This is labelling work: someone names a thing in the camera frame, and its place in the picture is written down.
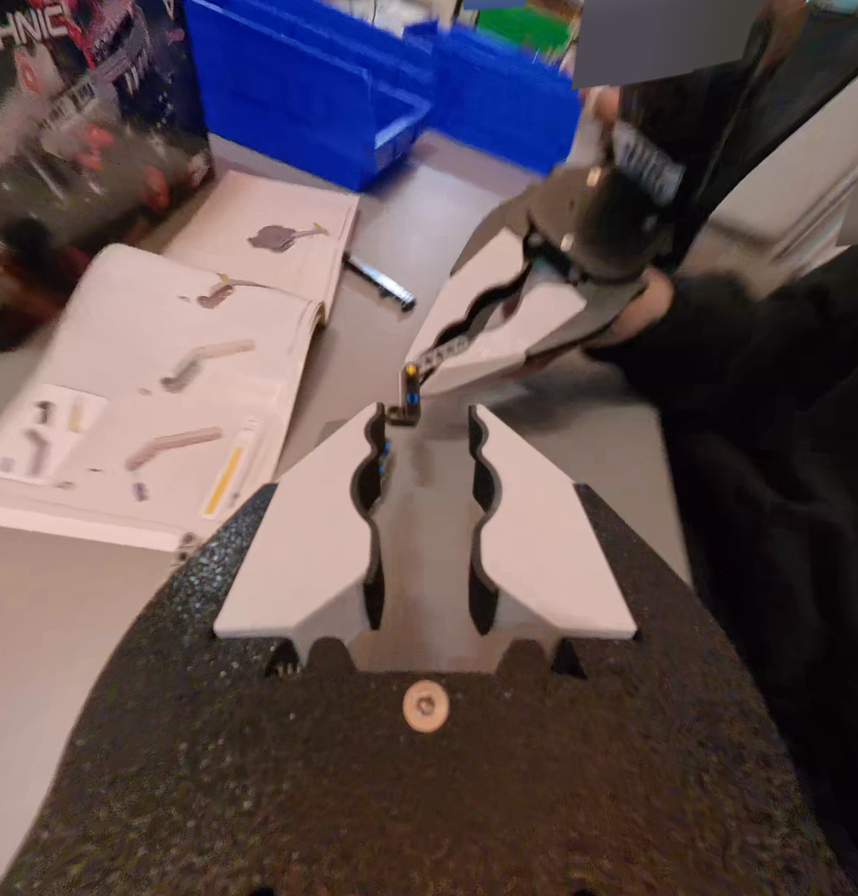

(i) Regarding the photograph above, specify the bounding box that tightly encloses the green plastic bin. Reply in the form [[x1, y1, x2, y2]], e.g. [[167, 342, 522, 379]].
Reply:
[[474, 3, 577, 53]]

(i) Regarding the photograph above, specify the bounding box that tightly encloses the person's right hand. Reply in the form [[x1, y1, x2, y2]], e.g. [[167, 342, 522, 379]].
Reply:
[[590, 272, 677, 350]]

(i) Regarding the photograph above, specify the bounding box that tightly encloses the black office chair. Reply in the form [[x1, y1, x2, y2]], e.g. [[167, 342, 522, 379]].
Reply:
[[619, 0, 858, 274]]

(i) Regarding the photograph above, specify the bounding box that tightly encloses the black toy beam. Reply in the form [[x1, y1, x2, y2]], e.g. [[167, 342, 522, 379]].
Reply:
[[342, 252, 417, 311]]

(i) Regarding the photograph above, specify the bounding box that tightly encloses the open instruction booklet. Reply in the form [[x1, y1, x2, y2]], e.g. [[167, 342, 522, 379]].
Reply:
[[0, 170, 361, 554]]

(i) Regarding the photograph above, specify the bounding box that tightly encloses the dark toy set box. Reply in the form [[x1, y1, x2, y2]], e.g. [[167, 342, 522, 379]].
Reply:
[[0, 0, 215, 354]]

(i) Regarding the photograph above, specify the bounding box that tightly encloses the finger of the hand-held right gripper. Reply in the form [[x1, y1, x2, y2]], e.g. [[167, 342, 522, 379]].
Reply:
[[404, 185, 543, 373], [423, 268, 588, 399]]

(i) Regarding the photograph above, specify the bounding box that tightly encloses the grey desk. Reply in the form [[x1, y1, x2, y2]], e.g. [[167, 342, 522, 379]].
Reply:
[[0, 129, 692, 896]]

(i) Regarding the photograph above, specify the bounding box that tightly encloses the person's black printed hoodie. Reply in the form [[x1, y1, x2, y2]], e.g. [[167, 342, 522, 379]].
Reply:
[[586, 241, 858, 896]]

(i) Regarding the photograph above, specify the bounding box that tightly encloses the person's right forearm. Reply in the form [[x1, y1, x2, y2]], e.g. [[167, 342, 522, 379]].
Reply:
[[597, 273, 787, 421]]

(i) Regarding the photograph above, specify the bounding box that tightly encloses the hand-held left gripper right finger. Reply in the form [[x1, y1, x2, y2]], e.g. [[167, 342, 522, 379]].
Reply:
[[467, 403, 639, 658]]

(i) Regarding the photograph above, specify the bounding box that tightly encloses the grey toy beam assembly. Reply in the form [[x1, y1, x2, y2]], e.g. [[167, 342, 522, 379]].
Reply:
[[389, 335, 472, 428]]

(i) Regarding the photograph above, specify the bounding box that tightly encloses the another person's forearm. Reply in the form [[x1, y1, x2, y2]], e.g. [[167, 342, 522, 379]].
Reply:
[[581, 85, 620, 144]]

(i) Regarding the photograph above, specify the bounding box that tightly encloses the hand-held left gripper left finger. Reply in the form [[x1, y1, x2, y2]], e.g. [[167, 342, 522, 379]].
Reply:
[[212, 402, 389, 658]]

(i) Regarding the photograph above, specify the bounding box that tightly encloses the blue plastic bin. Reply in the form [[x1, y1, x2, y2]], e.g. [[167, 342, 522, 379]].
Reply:
[[184, 0, 433, 193], [429, 24, 582, 176]]

